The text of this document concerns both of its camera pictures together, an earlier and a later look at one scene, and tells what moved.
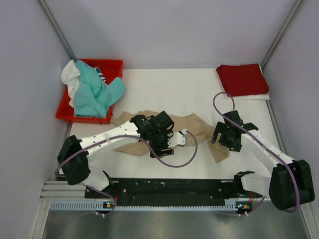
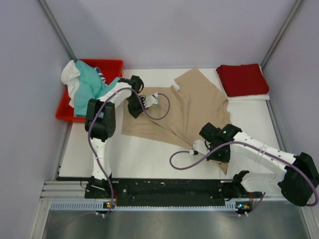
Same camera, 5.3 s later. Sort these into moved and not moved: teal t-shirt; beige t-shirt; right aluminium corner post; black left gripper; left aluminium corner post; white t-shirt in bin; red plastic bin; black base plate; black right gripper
Moved: black right gripper; beige t-shirt; black left gripper
Not moved: teal t-shirt; right aluminium corner post; left aluminium corner post; black base plate; white t-shirt in bin; red plastic bin
